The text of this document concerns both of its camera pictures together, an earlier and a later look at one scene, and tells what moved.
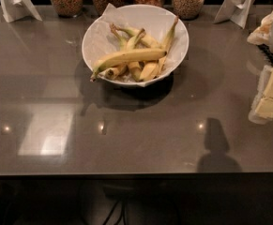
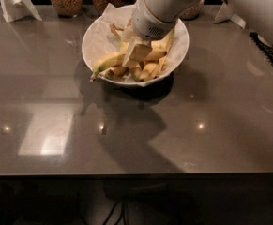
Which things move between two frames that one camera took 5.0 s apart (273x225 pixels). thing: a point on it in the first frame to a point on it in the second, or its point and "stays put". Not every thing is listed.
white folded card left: x=15 y=3 stays put
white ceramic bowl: x=135 y=45 stays put
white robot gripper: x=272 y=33 to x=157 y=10
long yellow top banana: x=128 y=55 stays put
